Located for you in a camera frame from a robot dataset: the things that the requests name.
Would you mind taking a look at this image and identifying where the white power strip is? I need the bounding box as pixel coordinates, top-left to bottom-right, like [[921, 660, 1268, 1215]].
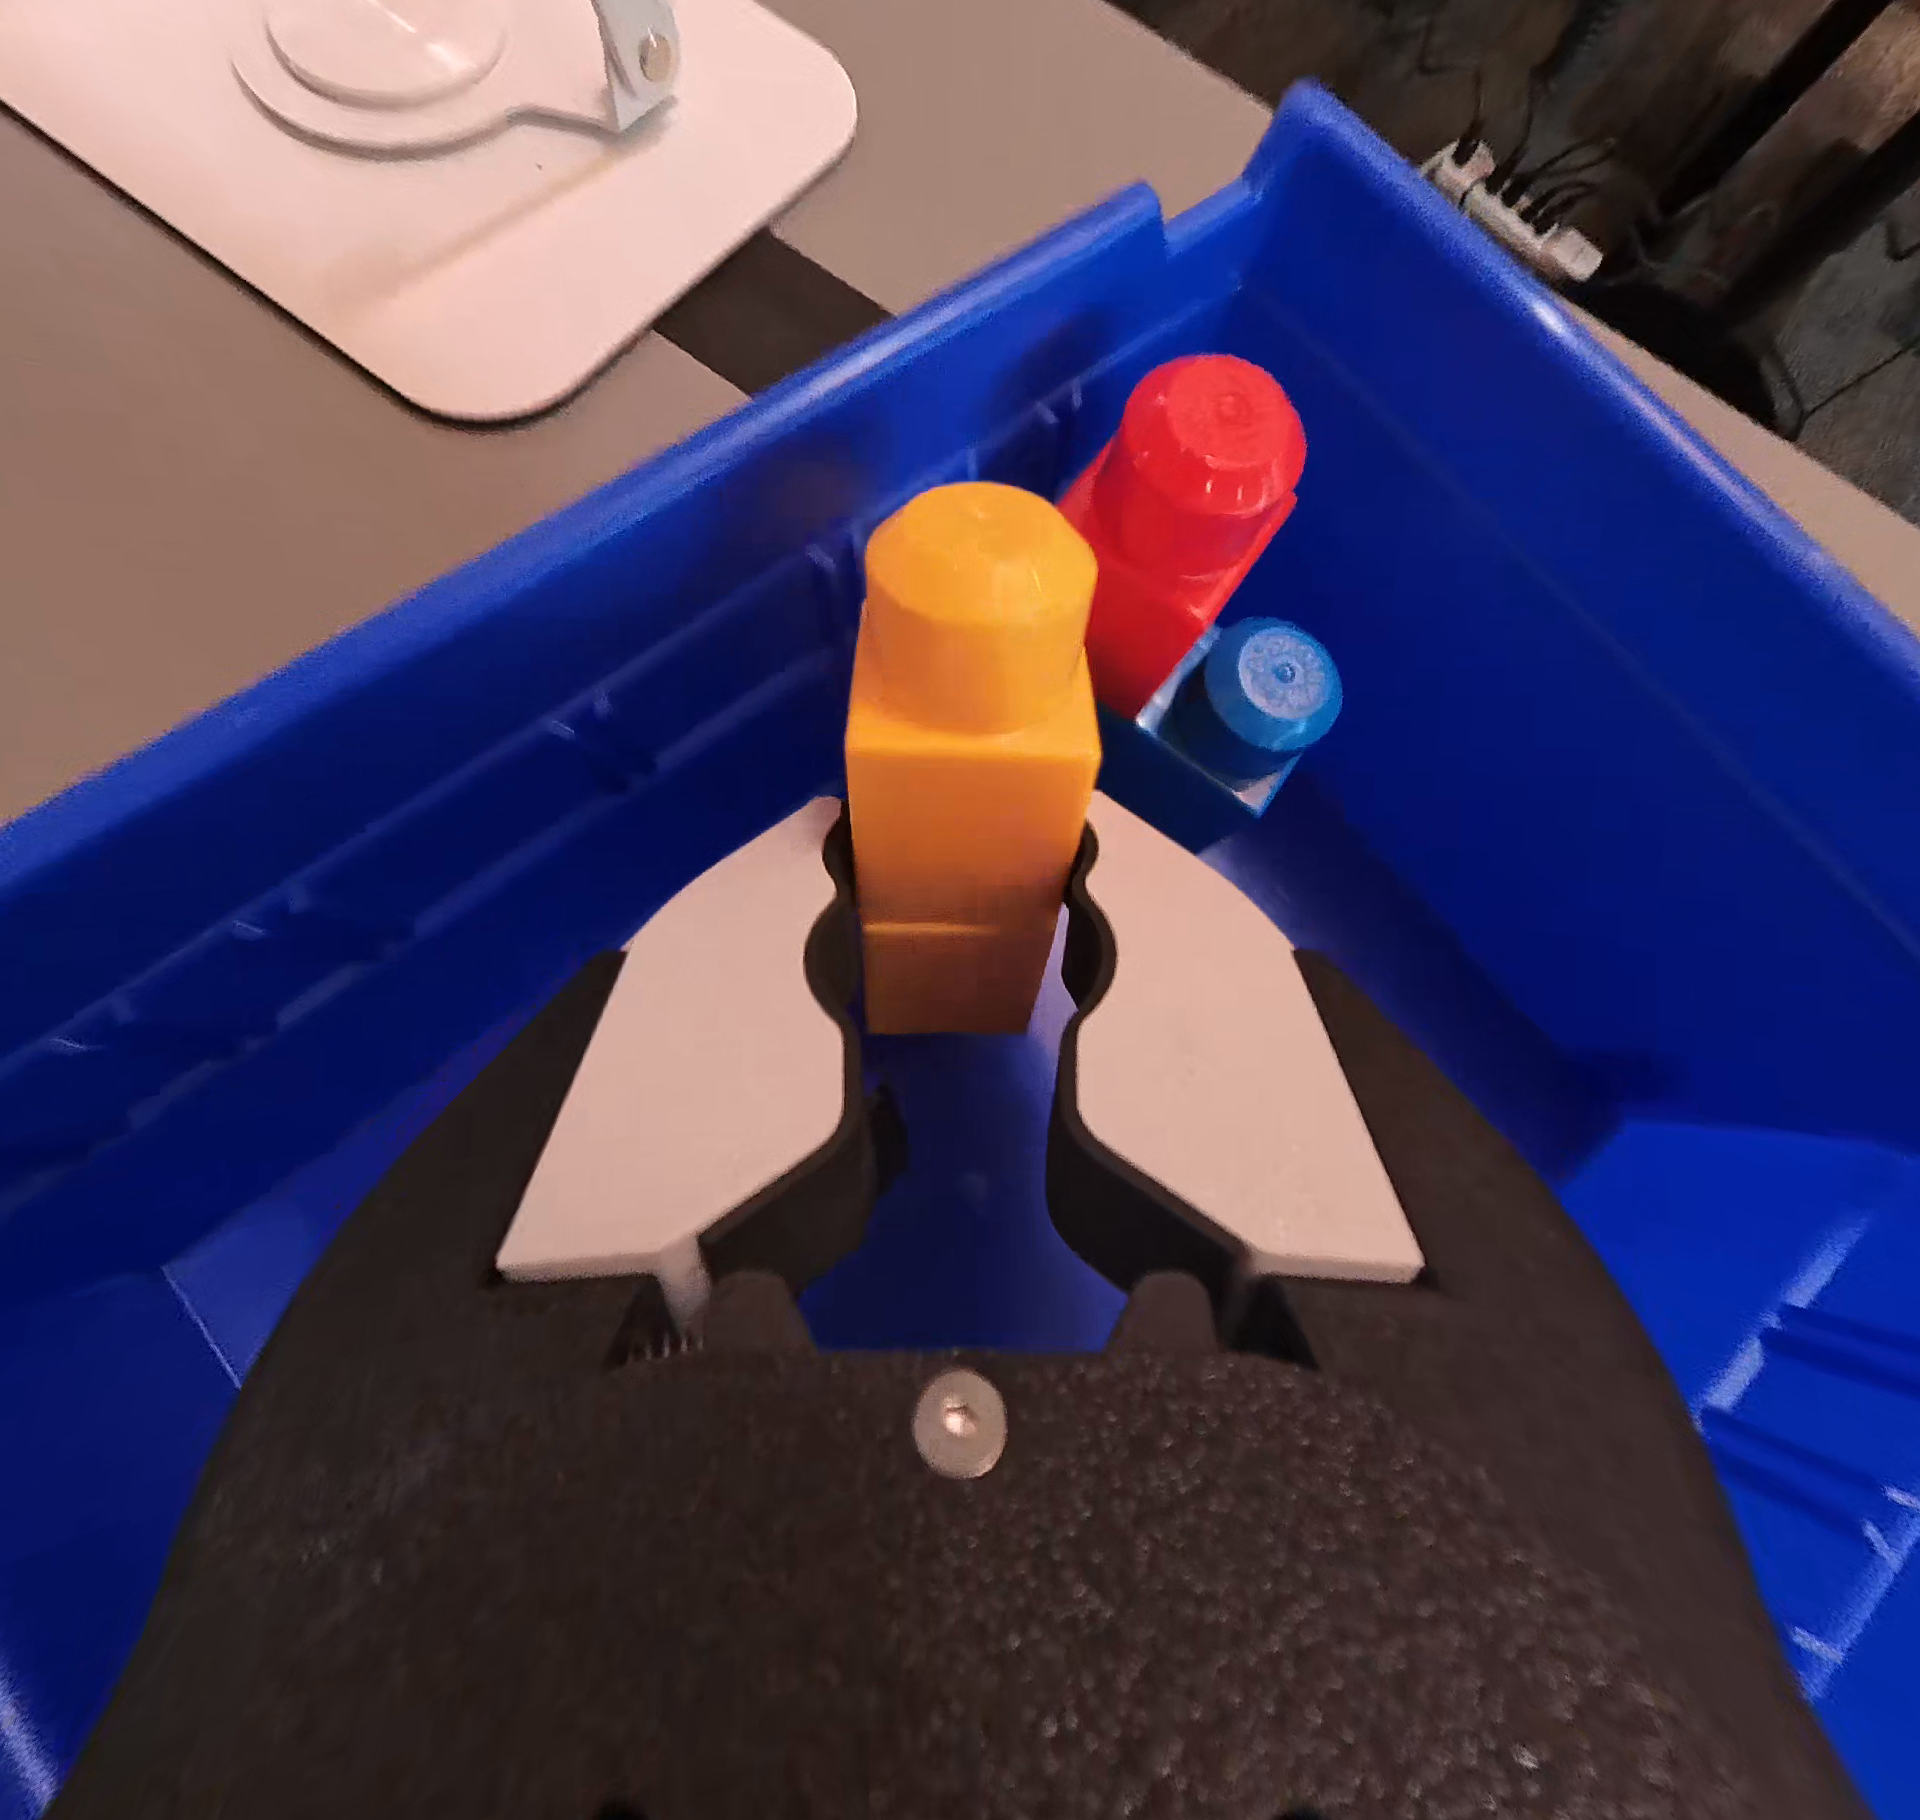
[[1417, 136, 1610, 281]]

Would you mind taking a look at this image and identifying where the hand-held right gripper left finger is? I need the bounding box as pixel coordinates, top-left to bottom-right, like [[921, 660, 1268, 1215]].
[[496, 796, 883, 1348]]

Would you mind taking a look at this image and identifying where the orange one-stud mega block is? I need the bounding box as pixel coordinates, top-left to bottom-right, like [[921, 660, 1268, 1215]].
[[842, 481, 1108, 931]]

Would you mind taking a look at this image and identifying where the blue two-stud mega block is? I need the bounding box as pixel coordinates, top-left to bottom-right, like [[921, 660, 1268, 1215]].
[[1094, 614, 1346, 856]]

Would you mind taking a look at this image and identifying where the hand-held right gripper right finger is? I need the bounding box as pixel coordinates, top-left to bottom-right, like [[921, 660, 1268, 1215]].
[[1047, 793, 1428, 1284]]

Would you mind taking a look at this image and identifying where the red one-stud mega block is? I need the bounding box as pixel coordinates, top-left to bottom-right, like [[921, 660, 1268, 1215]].
[[1057, 352, 1309, 719]]

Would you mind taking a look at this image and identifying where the blue plastic bin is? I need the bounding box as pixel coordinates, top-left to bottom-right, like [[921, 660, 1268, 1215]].
[[0, 77, 1920, 1820]]

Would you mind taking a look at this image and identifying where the white base document stand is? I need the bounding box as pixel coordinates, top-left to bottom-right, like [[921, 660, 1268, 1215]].
[[0, 0, 861, 426]]

